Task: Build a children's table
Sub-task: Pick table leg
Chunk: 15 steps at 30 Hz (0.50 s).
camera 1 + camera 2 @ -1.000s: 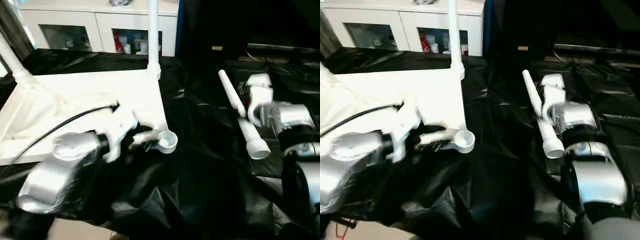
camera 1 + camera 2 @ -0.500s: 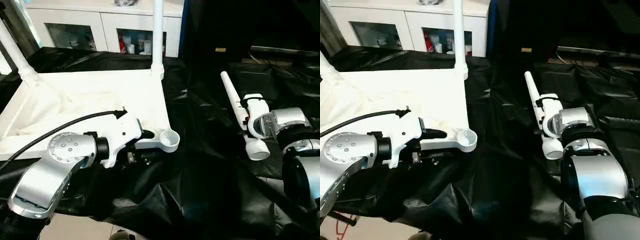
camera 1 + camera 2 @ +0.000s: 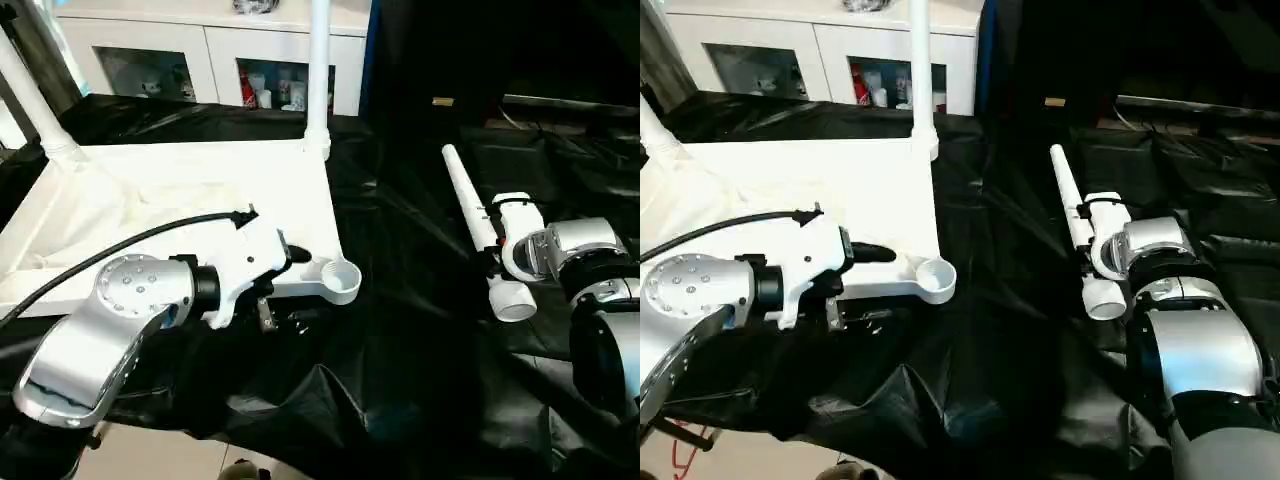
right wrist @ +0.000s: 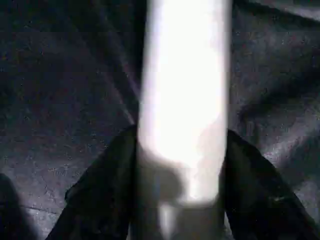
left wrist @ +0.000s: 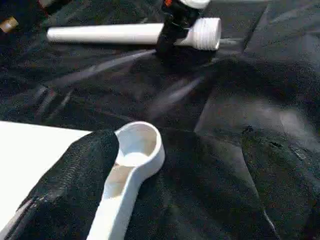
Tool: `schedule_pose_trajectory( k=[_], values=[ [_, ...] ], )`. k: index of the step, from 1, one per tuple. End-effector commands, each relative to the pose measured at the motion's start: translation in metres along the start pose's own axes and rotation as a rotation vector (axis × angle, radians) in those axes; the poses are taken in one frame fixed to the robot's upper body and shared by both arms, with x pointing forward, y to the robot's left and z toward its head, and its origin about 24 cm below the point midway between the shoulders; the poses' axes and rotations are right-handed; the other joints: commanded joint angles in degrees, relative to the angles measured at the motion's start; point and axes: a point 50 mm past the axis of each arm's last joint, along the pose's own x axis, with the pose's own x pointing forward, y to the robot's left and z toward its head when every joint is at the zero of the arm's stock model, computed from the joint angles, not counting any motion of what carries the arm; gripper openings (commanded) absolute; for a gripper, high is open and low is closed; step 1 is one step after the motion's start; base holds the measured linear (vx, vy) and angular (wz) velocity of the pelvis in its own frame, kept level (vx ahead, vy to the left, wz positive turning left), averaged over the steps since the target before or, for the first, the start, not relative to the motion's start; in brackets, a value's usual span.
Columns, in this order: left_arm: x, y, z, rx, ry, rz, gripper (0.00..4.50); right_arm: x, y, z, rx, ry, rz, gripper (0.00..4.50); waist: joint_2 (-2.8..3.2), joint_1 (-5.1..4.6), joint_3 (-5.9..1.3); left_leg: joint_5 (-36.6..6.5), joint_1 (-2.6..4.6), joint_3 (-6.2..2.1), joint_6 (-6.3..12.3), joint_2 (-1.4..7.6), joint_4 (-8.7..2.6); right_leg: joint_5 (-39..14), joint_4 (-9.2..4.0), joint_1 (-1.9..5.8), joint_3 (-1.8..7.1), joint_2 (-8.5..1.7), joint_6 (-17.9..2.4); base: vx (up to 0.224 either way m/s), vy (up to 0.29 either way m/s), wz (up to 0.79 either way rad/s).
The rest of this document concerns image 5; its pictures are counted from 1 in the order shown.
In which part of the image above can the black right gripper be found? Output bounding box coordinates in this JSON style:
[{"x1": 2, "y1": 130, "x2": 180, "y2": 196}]
[{"x1": 155, "y1": 0, "x2": 202, "y2": 54}]

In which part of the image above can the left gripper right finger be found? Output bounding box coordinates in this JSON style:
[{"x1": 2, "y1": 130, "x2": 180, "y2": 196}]
[{"x1": 240, "y1": 127, "x2": 320, "y2": 240}]

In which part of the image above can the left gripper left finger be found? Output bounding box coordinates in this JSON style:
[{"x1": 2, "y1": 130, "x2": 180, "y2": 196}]
[{"x1": 0, "y1": 128, "x2": 121, "y2": 240}]

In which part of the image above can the white plastic table leg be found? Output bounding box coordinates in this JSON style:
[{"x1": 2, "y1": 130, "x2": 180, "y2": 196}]
[{"x1": 46, "y1": 17, "x2": 223, "y2": 52}]

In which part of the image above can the white plastic table top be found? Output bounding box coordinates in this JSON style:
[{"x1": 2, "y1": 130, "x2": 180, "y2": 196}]
[{"x1": 0, "y1": 120, "x2": 166, "y2": 240}]

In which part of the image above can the black work mat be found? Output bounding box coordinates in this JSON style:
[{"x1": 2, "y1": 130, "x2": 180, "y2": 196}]
[{"x1": 0, "y1": 0, "x2": 320, "y2": 240}]

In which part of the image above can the small brass label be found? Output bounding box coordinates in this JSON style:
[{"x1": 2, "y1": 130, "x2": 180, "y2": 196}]
[{"x1": 0, "y1": 17, "x2": 20, "y2": 34}]

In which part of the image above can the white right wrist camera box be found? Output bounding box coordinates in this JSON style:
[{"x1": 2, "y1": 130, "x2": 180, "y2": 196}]
[{"x1": 180, "y1": 0, "x2": 212, "y2": 10}]

